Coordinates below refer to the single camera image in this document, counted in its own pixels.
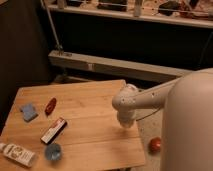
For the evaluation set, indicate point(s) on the blue cup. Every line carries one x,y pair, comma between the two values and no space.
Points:
53,152

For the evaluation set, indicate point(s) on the white robot body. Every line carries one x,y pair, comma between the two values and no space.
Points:
187,126

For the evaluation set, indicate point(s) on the orange ceramic bowl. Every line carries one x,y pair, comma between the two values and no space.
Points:
155,145

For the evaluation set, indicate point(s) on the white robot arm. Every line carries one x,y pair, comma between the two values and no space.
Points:
130,98

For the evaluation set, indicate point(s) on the white shelf rack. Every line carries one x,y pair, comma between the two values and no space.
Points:
153,40

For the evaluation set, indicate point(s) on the red oblong object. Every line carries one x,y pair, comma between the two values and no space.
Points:
50,106

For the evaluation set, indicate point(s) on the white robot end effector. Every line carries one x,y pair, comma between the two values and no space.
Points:
126,118

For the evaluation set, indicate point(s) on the white tube with label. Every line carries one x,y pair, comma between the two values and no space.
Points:
18,154

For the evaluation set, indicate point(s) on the blue sponge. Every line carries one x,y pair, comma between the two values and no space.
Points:
29,112

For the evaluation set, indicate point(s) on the metal pole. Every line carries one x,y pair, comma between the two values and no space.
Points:
58,46

